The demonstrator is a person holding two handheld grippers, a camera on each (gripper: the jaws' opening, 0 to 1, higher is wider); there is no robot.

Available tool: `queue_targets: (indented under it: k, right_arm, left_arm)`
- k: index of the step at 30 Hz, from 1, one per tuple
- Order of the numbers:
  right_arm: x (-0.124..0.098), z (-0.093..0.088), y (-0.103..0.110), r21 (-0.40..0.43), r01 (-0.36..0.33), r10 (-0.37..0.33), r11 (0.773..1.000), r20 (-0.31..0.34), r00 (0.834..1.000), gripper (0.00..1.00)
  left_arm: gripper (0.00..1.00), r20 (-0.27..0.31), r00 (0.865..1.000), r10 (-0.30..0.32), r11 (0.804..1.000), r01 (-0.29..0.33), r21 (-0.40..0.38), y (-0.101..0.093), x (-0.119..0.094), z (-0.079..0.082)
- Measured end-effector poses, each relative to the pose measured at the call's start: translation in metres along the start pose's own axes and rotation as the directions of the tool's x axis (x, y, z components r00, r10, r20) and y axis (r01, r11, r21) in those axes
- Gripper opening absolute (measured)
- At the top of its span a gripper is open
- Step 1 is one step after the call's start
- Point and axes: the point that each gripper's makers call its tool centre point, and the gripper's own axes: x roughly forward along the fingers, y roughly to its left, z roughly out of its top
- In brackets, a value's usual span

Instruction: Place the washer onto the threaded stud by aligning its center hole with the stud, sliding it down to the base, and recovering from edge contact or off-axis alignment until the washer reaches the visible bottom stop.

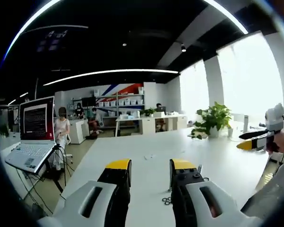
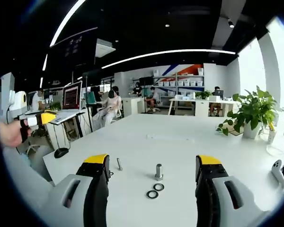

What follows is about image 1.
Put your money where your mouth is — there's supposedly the black laptop cable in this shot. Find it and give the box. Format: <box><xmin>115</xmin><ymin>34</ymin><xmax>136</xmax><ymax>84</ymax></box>
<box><xmin>52</xmin><ymin>144</ymin><xmax>74</xmax><ymax>187</ymax></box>

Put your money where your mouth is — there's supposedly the black wall screen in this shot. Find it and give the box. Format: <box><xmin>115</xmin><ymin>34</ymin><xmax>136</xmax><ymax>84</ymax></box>
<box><xmin>81</xmin><ymin>96</ymin><xmax>97</xmax><ymax>107</ymax></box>

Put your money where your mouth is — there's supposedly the white office chair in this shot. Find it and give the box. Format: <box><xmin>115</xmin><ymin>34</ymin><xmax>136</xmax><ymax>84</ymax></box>
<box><xmin>61</xmin><ymin>131</ymin><xmax>73</xmax><ymax>165</ymax></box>

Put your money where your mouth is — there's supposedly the white office desk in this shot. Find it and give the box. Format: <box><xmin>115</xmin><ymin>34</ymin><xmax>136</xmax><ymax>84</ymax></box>
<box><xmin>115</xmin><ymin>113</ymin><xmax>187</xmax><ymax>137</ymax></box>

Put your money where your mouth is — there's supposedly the large green potted plant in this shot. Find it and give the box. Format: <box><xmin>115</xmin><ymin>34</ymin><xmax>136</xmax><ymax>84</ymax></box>
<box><xmin>193</xmin><ymin>101</ymin><xmax>233</xmax><ymax>140</ymax></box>

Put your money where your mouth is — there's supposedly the person's grey shirt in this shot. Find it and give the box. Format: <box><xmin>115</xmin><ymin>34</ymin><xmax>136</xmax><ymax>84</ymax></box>
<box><xmin>240</xmin><ymin>151</ymin><xmax>284</xmax><ymax>227</ymax></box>

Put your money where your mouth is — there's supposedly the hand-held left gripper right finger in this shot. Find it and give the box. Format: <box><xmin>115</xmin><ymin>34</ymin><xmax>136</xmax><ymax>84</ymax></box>
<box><xmin>169</xmin><ymin>158</ymin><xmax>263</xmax><ymax>227</ymax></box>

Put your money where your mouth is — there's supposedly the black laptop stand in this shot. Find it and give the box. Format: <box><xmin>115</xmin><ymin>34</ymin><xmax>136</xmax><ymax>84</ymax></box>
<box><xmin>14</xmin><ymin>144</ymin><xmax>73</xmax><ymax>194</ymax></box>

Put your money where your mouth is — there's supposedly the small green desk plant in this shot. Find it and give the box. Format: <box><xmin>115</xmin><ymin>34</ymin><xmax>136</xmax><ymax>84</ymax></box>
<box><xmin>0</xmin><ymin>123</ymin><xmax>10</xmax><ymax>138</ymax></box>

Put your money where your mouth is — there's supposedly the small background potted plant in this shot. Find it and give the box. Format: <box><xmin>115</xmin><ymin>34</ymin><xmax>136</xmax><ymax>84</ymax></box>
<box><xmin>141</xmin><ymin>107</ymin><xmax>157</xmax><ymax>118</ymax></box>

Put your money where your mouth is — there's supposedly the row of white storage bins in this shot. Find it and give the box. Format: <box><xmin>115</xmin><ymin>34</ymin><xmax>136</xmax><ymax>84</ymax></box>
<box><xmin>98</xmin><ymin>98</ymin><xmax>144</xmax><ymax>107</ymax></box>

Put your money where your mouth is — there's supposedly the white laptop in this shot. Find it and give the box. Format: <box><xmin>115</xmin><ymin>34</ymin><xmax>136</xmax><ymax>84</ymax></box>
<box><xmin>5</xmin><ymin>96</ymin><xmax>56</xmax><ymax>173</ymax></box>

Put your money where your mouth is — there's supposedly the long ceiling light strip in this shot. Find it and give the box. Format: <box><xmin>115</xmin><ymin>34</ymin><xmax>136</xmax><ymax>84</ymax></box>
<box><xmin>2</xmin><ymin>0</ymin><xmax>62</xmax><ymax>62</ymax></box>
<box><xmin>203</xmin><ymin>0</ymin><xmax>249</xmax><ymax>34</ymax></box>

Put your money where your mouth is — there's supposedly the straight ceiling light strip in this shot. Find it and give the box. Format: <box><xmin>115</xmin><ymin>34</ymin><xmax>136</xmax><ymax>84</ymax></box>
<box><xmin>43</xmin><ymin>69</ymin><xmax>179</xmax><ymax>87</ymax></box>

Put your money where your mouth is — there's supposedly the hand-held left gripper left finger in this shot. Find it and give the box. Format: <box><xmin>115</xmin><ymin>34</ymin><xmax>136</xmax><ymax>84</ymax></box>
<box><xmin>36</xmin><ymin>158</ymin><xmax>133</xmax><ymax>227</ymax></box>

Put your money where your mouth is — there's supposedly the metal storage shelf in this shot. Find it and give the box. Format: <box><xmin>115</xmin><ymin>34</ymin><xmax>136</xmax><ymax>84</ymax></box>
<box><xmin>94</xmin><ymin>93</ymin><xmax>145</xmax><ymax>118</ymax></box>

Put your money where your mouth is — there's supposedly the white counter cabinet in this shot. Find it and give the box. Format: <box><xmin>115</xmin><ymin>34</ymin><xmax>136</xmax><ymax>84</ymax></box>
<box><xmin>68</xmin><ymin>118</ymin><xmax>89</xmax><ymax>144</ymax></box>

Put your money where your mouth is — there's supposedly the dark hanging display screen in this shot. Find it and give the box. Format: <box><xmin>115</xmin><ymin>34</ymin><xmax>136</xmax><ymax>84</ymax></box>
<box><xmin>36</xmin><ymin>29</ymin><xmax>68</xmax><ymax>52</ymax></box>

